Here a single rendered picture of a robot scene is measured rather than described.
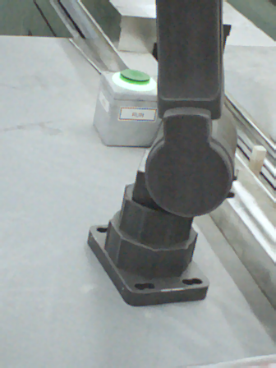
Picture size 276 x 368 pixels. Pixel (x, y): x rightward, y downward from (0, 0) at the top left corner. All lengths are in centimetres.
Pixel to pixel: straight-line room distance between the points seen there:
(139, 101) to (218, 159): 35
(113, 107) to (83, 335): 40
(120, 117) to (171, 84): 34
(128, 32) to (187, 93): 58
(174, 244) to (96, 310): 10
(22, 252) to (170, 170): 18
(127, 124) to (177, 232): 31
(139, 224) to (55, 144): 31
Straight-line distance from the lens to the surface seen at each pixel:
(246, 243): 89
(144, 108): 109
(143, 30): 133
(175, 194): 76
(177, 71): 75
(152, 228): 80
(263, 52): 162
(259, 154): 106
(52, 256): 85
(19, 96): 121
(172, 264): 82
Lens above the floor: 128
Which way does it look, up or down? 27 degrees down
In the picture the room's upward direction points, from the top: 11 degrees clockwise
